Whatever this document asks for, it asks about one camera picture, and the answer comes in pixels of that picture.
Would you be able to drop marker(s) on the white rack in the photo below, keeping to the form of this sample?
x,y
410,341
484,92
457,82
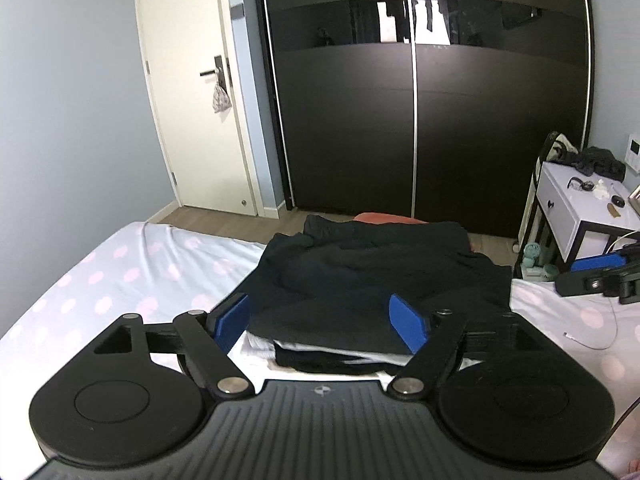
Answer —
x,y
532,225

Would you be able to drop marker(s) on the dark sliding door wardrobe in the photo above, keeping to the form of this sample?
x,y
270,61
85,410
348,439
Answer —
x,y
425,110

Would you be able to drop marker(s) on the white nightstand with black frame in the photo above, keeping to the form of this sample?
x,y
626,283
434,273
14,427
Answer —
x,y
562,210

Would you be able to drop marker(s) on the patterned hanging pouch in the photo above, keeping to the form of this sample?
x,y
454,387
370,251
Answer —
x,y
220,99

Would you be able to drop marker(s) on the white wall control panel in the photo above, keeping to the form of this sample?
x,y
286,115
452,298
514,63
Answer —
x,y
635,152

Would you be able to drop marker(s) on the dark clothing heap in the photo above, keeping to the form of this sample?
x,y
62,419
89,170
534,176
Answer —
x,y
600,162

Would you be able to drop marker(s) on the teal mini fan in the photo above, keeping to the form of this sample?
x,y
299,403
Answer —
x,y
532,260

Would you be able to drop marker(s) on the orange cushion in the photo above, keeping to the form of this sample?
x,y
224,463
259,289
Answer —
x,y
385,217

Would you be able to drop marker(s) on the cream door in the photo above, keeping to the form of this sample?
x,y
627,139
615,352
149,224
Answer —
x,y
190,110

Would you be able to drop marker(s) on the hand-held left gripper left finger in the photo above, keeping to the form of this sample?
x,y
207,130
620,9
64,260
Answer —
x,y
232,325

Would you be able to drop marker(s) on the black garment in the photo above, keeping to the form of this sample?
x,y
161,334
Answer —
x,y
390,232
325,360
375,285

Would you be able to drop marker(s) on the wooden comb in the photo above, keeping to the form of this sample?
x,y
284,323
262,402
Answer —
x,y
614,210

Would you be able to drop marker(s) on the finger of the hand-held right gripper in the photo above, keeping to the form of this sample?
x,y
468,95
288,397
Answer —
x,y
597,263
580,285

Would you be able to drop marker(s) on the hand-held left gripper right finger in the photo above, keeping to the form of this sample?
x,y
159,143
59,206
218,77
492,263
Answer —
x,y
407,327

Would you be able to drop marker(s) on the black computer mouse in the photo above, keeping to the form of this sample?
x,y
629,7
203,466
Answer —
x,y
619,200

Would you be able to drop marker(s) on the folded black garment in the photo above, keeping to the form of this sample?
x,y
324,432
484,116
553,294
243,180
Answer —
x,y
390,232
325,360

